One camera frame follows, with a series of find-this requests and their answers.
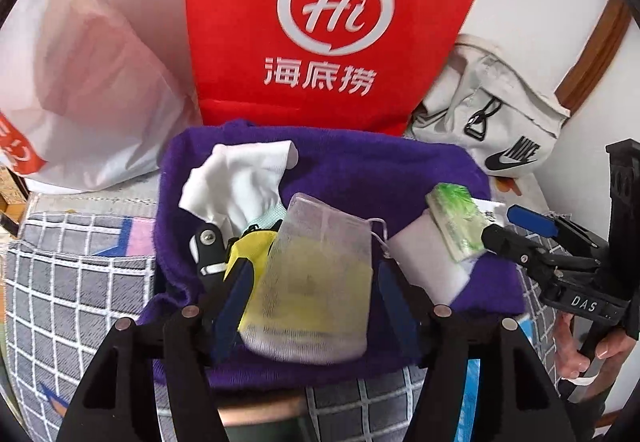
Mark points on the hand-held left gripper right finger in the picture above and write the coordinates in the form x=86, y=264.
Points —
x=400, y=312

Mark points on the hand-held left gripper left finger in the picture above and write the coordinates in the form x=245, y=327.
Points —
x=235, y=307

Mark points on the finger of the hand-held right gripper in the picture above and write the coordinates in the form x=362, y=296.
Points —
x=530, y=219
x=505, y=242

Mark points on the green white tissue pack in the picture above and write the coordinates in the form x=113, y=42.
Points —
x=425, y=252

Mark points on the white mesh bag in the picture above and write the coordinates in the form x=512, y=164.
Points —
x=310, y=282

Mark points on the person's right hand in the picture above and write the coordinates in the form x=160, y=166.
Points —
x=565, y=352

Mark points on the small orange item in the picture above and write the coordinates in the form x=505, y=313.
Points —
x=507, y=186

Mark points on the mint green cloth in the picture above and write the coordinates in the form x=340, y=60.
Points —
x=267, y=217

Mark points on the blue tissue pack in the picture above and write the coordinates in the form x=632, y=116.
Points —
x=471, y=397

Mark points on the white glove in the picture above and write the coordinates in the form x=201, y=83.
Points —
x=235, y=182

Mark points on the white Nike bag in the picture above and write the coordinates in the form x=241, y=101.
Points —
x=515, y=87

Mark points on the purple towel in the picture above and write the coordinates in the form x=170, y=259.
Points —
x=350, y=172

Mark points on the grey checkered bed sheet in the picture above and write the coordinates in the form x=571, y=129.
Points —
x=75, y=272

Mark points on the patterned cardboard box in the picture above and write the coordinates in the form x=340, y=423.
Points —
x=10, y=187

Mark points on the white plastic shopping bag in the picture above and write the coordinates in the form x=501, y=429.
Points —
x=75, y=97

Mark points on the red paper bag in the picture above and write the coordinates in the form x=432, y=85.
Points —
x=240, y=22

